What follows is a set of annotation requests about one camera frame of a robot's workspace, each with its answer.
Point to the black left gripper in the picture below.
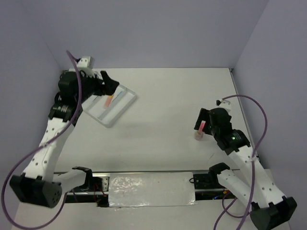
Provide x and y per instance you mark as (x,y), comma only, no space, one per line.
(110,86)

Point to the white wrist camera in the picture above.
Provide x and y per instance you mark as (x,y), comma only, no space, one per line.
(225,104)
(86,63)

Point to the orange highlighter marker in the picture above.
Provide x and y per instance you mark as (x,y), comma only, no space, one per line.
(108,101)

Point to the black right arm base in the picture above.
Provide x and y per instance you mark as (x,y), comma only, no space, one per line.
(206,188)

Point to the white compartment tray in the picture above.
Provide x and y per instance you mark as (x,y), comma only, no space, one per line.
(94,106)

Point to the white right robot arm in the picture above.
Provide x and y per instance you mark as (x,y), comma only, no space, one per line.
(267,206)

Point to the pink capped bottle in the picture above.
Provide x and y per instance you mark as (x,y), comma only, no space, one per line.
(199,133)

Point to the silver foil cover plate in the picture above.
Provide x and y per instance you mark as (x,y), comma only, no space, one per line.
(163,189)

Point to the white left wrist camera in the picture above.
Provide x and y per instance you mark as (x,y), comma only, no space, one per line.
(86,63)

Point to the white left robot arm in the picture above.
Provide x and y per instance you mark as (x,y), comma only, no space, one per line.
(37,184)

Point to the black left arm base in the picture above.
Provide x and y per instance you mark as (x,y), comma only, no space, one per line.
(97,193)

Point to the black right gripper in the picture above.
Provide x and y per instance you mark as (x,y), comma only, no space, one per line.
(204,115)

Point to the blue highlighter marker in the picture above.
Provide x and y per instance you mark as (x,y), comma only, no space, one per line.
(121,93)

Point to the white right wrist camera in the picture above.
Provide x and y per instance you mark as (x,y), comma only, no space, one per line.
(225,104)

